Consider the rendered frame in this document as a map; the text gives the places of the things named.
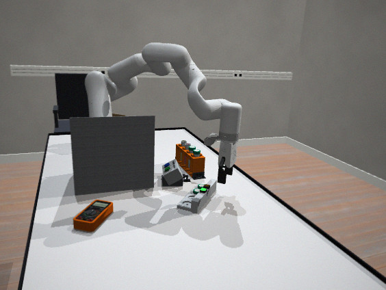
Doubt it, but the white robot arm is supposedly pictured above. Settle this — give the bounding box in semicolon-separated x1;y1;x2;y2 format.
85;43;242;146

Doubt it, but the orange handheld multimeter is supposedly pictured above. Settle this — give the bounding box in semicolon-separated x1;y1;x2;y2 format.
73;200;113;232

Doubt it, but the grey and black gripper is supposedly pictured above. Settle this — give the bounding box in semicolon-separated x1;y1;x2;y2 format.
217;140;239;184

